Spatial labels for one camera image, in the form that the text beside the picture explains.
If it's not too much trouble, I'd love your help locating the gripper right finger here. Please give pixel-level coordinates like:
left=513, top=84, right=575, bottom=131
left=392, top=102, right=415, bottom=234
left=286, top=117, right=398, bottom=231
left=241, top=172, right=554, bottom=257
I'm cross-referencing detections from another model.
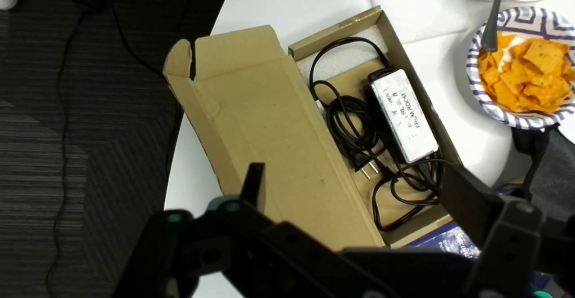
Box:
left=442, top=164, right=575, bottom=298

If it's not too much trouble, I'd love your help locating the black cable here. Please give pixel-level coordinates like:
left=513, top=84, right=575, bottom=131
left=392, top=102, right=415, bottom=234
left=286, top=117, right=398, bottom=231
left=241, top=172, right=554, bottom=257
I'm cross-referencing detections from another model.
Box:
left=104, top=0, right=185, bottom=123
left=45, top=9, right=90, bottom=298

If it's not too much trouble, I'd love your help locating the blue printed booklet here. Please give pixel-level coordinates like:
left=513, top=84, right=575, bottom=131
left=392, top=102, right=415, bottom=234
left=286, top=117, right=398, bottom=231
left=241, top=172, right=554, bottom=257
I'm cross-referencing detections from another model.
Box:
left=404, top=221, right=483, bottom=259

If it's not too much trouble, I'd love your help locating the blue patterned paper plate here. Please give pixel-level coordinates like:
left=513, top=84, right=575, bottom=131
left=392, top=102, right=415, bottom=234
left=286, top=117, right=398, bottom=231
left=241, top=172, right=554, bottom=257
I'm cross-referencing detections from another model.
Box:
left=466, top=7, right=575, bottom=130

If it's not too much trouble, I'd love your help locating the heap of orange tortilla chips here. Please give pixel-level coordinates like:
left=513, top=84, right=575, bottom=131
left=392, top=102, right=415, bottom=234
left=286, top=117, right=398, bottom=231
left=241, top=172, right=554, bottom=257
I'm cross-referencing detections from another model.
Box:
left=477, top=33, right=575, bottom=113

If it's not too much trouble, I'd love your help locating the grey plastic spoon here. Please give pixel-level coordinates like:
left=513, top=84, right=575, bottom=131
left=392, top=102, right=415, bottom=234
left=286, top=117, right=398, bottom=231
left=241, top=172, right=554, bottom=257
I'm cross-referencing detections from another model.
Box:
left=481, top=0, right=522, bottom=52

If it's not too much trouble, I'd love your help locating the black power cord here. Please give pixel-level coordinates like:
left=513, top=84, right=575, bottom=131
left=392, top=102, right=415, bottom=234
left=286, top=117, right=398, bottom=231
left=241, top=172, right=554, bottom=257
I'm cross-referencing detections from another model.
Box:
left=309, top=36, right=450, bottom=232

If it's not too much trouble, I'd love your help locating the white foam sheet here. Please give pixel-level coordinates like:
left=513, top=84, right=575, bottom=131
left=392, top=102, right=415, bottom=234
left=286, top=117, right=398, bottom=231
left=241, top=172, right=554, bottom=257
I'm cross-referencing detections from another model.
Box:
left=296, top=25, right=390, bottom=85

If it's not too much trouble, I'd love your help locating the brown cardboard box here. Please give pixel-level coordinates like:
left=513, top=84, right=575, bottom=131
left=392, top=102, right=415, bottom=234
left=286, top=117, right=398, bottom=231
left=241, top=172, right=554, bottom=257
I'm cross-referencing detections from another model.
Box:
left=163, top=6, right=463, bottom=250

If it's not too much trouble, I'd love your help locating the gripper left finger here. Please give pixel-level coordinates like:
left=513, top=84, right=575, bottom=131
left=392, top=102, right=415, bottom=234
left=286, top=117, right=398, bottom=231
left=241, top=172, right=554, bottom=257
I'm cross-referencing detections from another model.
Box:
left=112, top=162, right=397, bottom=298

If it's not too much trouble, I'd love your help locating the black power adapter white label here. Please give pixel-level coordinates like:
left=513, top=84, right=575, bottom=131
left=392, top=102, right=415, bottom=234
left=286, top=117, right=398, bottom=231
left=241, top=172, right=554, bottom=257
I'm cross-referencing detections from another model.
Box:
left=367, top=68, right=440, bottom=165

